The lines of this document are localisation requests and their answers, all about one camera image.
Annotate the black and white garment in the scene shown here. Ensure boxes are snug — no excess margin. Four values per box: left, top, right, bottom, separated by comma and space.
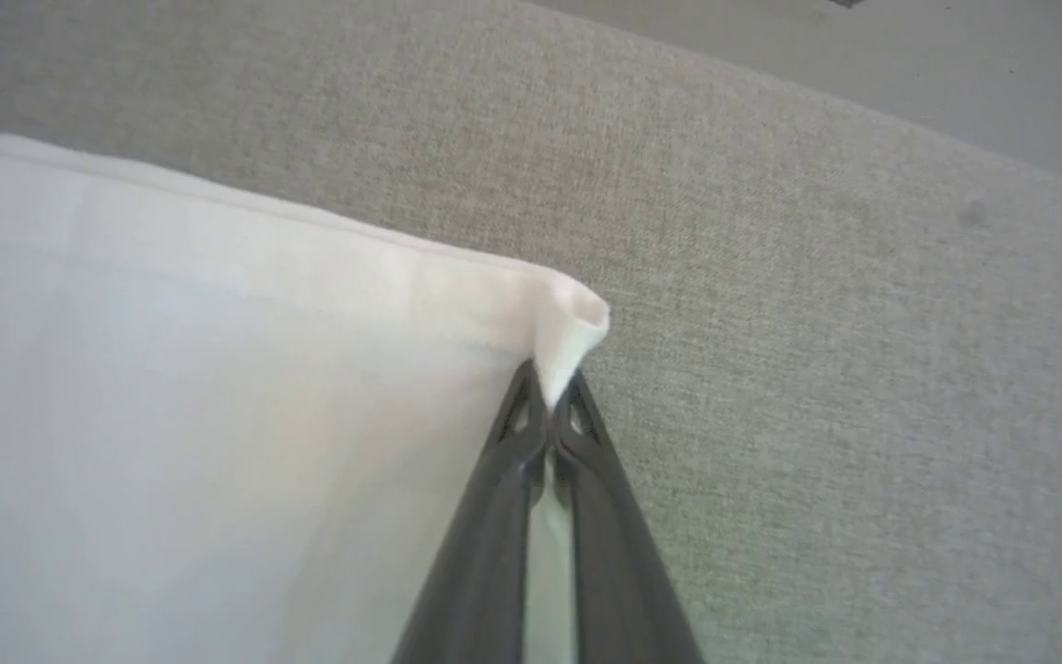
0, 123, 612, 664

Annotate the grey fabric covered surface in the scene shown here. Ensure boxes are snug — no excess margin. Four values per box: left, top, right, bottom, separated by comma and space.
0, 0, 1062, 664

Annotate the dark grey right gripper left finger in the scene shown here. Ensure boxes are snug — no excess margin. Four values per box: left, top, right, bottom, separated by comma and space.
391, 360, 552, 664

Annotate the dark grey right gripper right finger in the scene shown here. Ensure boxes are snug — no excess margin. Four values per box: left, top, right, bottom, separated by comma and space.
551, 369, 707, 664

